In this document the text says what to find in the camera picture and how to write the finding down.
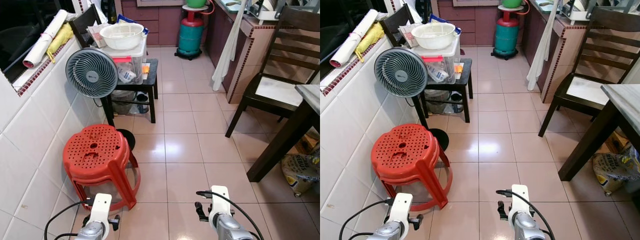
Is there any brown kitchen cabinet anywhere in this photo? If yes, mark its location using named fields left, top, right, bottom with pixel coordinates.
left=120, top=0, right=185, bottom=47
left=437, top=0, right=501, bottom=47

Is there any clear storage box white lid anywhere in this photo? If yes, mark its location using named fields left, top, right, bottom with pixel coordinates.
left=97, top=37, right=149, bottom=85
left=414, top=37, right=461, bottom=85

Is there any tiled kitchen counter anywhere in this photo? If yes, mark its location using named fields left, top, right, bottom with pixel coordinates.
left=522, top=0, right=640, bottom=103
left=205, top=0, right=321, bottom=103

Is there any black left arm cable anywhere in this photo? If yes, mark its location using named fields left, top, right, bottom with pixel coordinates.
left=44, top=199, right=96, bottom=240
left=339, top=198, right=396, bottom=240

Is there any grey bucket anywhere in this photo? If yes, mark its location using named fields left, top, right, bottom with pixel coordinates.
left=424, top=89, right=450, bottom=115
left=111, top=90, right=137, bottom=115

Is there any white plastic basket bowl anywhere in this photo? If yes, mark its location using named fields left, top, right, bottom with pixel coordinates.
left=99, top=22, right=145, bottom=51
left=411, top=22, right=457, bottom=51

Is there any teal and red gas cylinder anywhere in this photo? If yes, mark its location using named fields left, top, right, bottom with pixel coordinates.
left=175, top=5, right=206, bottom=61
left=492, top=5, right=523, bottom=61

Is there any white hanging cloth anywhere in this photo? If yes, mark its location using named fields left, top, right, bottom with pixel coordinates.
left=211, top=0, right=247, bottom=92
left=526, top=0, right=560, bottom=92

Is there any small black chair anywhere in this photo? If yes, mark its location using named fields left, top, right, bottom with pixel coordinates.
left=381, top=4, right=416, bottom=48
left=68, top=4, right=103, bottom=49

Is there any red plastic perforated stool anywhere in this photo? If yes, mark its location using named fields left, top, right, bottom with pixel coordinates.
left=370, top=123, right=453, bottom=212
left=62, top=124, right=142, bottom=212

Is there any grey round standing fan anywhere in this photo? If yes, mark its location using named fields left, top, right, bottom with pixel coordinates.
left=65, top=47, right=136, bottom=151
left=374, top=47, right=450, bottom=151

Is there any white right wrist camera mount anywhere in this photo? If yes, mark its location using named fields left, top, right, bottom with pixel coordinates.
left=209, top=185, right=232, bottom=221
left=509, top=184, right=532, bottom=216

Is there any printed rice sack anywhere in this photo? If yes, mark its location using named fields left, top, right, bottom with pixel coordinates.
left=281, top=150, right=321, bottom=197
left=593, top=147, right=640, bottom=196

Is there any black side table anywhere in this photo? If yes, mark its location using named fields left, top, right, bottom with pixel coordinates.
left=412, top=58, right=473, bottom=126
left=100, top=58, right=159, bottom=127

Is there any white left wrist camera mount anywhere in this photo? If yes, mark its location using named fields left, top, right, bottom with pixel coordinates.
left=387, top=193, right=413, bottom=226
left=89, top=193, right=113, bottom=226

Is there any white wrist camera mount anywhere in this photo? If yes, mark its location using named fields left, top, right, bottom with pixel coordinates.
left=89, top=193, right=113, bottom=226
left=387, top=193, right=413, bottom=226
left=209, top=185, right=232, bottom=221
left=509, top=184, right=532, bottom=216

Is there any brown cardboard box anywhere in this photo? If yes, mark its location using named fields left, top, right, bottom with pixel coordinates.
left=295, top=131, right=321, bottom=156
left=605, top=131, right=632, bottom=156

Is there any dark wooden table marble top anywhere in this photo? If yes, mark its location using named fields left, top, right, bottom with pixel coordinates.
left=246, top=84, right=321, bottom=183
left=558, top=84, right=640, bottom=182

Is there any rolled white paper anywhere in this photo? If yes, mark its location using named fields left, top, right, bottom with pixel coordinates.
left=329, top=9, right=379, bottom=68
left=22, top=9, right=69, bottom=69

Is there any dark wooden chair white cushion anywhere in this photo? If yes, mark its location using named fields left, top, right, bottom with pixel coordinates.
left=225, top=5, right=321, bottom=138
left=538, top=5, right=640, bottom=138

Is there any yellow cloth bag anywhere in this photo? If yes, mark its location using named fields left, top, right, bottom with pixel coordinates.
left=46, top=22, right=75, bottom=62
left=355, top=22, right=386, bottom=62

